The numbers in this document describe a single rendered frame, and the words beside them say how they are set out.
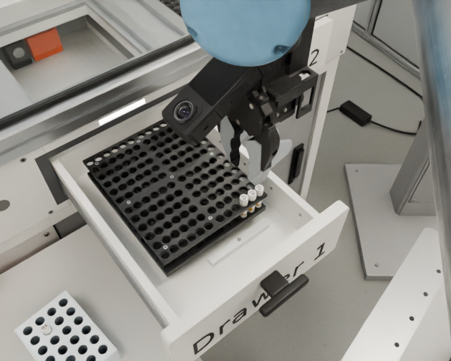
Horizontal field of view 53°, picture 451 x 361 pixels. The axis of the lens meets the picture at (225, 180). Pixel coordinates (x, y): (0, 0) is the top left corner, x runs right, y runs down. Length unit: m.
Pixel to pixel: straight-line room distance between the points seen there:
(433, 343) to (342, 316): 0.84
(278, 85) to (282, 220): 0.28
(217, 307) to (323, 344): 1.02
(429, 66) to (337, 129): 1.89
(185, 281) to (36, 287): 0.25
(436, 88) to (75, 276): 0.67
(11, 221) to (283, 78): 0.48
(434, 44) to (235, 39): 0.13
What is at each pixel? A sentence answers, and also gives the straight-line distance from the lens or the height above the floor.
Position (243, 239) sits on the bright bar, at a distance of 0.66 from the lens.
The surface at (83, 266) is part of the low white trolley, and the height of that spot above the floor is 0.76.
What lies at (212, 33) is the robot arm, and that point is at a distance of 0.27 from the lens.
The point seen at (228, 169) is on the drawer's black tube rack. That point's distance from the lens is 0.67.
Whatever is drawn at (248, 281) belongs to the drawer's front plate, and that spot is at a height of 0.93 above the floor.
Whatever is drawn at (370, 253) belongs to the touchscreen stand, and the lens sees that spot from 1.66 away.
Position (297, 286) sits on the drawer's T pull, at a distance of 0.56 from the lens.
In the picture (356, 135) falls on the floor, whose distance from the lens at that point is 2.06.
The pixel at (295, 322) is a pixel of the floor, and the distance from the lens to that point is 1.53.
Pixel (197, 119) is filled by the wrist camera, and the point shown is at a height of 1.11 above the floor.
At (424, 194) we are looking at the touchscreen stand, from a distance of 1.70.
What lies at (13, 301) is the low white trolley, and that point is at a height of 0.76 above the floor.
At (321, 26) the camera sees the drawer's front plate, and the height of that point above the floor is 0.93.
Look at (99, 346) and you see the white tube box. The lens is 0.67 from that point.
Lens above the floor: 1.41
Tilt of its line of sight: 51 degrees down
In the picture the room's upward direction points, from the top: straight up
